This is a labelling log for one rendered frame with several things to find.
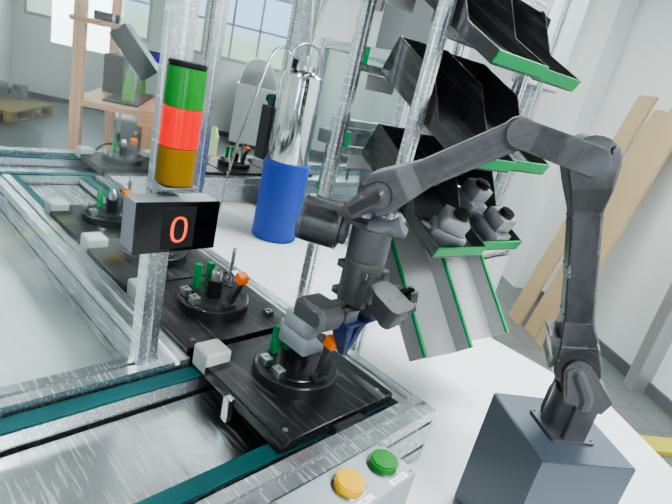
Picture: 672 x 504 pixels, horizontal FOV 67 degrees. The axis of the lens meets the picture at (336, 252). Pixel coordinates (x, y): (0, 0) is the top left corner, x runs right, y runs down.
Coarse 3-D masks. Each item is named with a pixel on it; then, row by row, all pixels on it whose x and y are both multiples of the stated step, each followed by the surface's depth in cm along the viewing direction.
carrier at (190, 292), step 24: (168, 288) 102; (192, 288) 100; (216, 288) 97; (168, 312) 93; (192, 312) 93; (216, 312) 93; (240, 312) 97; (192, 336) 88; (216, 336) 89; (240, 336) 92
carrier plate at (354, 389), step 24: (264, 336) 93; (192, 360) 83; (240, 360) 84; (336, 360) 91; (216, 384) 79; (240, 384) 78; (336, 384) 84; (360, 384) 85; (240, 408) 75; (264, 408) 74; (288, 408) 75; (312, 408) 77; (336, 408) 78; (360, 408) 79; (264, 432) 71; (288, 432) 70; (312, 432) 72
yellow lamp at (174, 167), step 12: (168, 156) 65; (180, 156) 65; (192, 156) 66; (156, 168) 66; (168, 168) 65; (180, 168) 66; (192, 168) 67; (156, 180) 67; (168, 180) 66; (180, 180) 66; (192, 180) 68
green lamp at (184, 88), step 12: (168, 72) 62; (180, 72) 61; (192, 72) 62; (204, 72) 63; (168, 84) 62; (180, 84) 62; (192, 84) 62; (204, 84) 64; (168, 96) 63; (180, 96) 62; (192, 96) 63; (204, 96) 65; (180, 108) 63; (192, 108) 63
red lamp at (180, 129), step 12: (168, 108) 63; (168, 120) 63; (180, 120) 63; (192, 120) 64; (168, 132) 64; (180, 132) 64; (192, 132) 65; (168, 144) 64; (180, 144) 64; (192, 144) 65
